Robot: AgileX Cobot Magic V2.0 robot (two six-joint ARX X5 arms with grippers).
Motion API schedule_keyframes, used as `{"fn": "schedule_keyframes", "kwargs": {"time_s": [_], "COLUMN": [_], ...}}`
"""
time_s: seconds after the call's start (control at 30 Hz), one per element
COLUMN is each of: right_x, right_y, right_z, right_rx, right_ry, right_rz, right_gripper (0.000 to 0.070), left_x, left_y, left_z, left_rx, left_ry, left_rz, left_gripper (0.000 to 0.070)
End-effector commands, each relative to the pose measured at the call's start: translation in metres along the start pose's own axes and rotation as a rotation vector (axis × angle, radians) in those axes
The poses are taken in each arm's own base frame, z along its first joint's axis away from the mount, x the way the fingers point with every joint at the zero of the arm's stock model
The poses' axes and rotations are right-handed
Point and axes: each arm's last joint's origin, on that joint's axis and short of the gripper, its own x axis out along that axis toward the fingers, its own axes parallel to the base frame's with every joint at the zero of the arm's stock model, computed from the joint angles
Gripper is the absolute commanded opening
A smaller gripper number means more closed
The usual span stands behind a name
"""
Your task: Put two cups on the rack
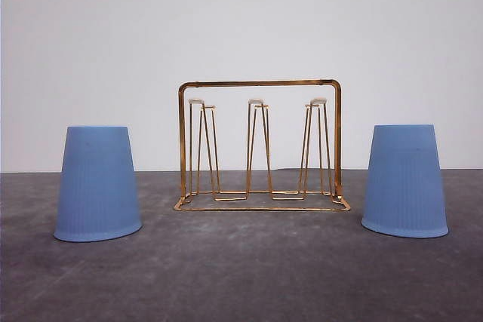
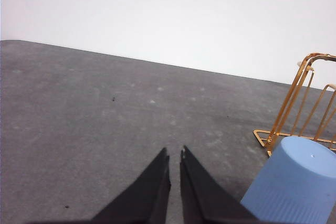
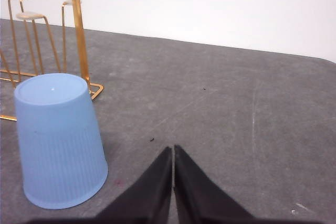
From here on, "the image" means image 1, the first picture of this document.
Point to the gold wire cup rack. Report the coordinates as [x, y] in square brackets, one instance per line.
[260, 145]

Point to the blue ribbed cup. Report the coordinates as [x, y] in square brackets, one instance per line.
[404, 191]
[97, 192]

